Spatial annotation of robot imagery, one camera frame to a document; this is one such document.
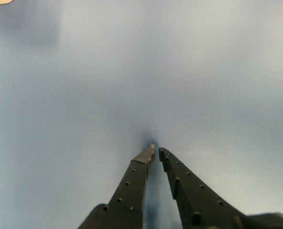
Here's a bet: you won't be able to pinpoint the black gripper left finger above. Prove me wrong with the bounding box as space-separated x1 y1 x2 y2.
77 143 156 229

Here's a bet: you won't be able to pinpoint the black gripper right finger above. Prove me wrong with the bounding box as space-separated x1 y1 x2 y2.
158 147 252 229

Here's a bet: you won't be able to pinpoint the dark blue table mat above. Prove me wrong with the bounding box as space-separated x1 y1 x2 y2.
0 0 283 229

